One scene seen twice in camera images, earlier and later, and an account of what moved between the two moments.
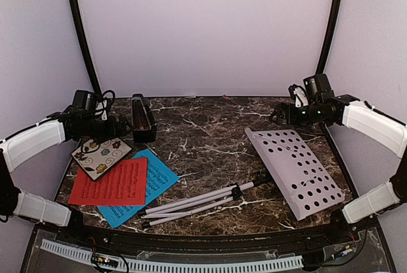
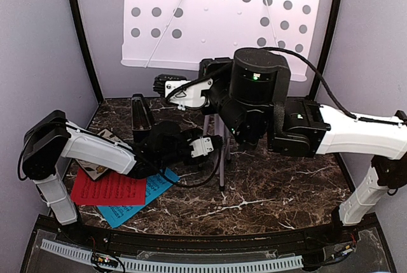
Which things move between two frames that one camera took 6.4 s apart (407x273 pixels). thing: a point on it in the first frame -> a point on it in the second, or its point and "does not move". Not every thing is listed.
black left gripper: [112, 132] -> [194, 133]
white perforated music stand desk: [306, 185] -> [186, 14]
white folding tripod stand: [154, 216] -> [213, 125]
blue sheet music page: [159, 177] does not move
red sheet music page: [125, 184] does not move
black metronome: [145, 128] does not move
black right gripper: [281, 109] -> [212, 64]
